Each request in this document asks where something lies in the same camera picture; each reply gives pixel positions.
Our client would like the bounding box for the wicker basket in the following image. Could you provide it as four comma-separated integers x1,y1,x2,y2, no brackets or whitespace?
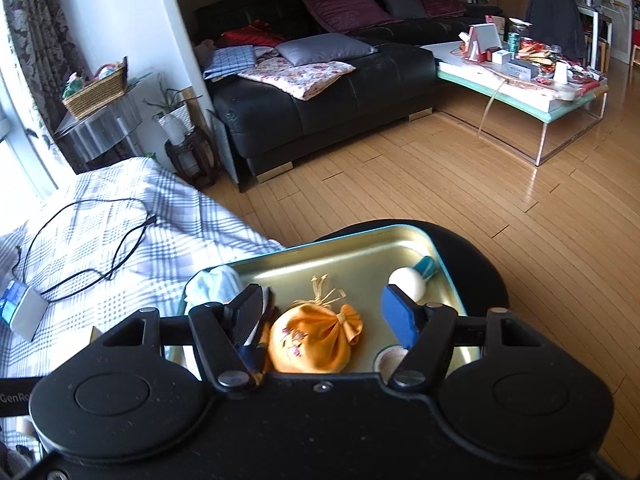
61,57,128,120

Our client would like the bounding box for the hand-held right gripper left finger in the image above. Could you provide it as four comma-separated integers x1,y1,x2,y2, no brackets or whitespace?
90,284,281,393

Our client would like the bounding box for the pile of small table clutter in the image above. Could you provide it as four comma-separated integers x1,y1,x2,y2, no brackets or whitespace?
457,15,608,103

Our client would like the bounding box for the shiny grey cushion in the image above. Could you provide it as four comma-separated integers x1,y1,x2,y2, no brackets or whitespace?
274,32,378,67

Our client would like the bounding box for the glass coffee table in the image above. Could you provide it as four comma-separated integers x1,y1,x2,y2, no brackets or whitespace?
420,40,610,167

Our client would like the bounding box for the dark grey cushion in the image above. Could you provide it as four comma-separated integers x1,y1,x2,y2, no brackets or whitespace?
378,0,427,20

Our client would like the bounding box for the white shelf unit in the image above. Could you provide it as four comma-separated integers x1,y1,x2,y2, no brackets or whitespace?
580,0,640,71

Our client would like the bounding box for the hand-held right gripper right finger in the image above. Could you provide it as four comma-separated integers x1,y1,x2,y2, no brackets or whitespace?
381,284,543,393

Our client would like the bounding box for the blue plaid cloth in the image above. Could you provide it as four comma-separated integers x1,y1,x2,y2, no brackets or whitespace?
202,45,257,81

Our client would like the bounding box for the glass side table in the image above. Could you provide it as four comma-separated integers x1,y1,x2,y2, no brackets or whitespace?
52,72,153,171

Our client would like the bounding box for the floral cushion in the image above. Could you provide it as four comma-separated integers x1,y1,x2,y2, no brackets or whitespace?
237,57,357,100

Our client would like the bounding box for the orange drawstring pouch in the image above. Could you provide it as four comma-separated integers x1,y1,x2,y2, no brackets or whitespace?
268,274,366,375

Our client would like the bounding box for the brown cardboard box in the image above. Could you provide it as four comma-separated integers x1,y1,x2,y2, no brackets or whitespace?
492,0,532,23

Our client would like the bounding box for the blue face mask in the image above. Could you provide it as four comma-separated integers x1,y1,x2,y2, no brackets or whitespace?
185,266,246,311

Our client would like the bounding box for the blue and white box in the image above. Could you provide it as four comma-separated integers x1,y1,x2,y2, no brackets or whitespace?
0,280,50,342

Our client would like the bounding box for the white round container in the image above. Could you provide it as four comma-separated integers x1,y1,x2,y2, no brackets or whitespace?
372,346,411,376

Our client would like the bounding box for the window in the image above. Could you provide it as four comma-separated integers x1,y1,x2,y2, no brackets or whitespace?
0,70,56,241

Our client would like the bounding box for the black cable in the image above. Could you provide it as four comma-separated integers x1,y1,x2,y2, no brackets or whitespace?
14,197,158,301

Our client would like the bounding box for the black chair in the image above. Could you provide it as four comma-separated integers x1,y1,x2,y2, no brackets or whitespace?
525,0,588,63

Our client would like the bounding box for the black glass panel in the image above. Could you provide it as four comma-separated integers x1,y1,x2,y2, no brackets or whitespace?
207,110,241,193

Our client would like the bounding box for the white ball teal stem item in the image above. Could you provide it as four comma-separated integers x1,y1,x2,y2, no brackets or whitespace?
389,255,441,303

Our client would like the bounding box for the red cloth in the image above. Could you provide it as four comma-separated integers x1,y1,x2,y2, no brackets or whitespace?
217,20,286,50

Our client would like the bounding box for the dark wooden plant stand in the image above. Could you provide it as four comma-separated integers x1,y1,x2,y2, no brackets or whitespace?
164,127,221,190

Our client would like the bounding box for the patterned curtain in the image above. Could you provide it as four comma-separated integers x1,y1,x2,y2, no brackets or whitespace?
0,0,96,171

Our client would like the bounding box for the grey plaid bed sheet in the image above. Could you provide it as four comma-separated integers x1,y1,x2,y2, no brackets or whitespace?
0,156,286,461

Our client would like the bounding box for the teal tin box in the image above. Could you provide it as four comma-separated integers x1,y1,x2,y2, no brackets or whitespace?
180,225,468,376

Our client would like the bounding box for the black leather sofa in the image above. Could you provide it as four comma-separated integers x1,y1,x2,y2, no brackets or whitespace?
192,0,503,193

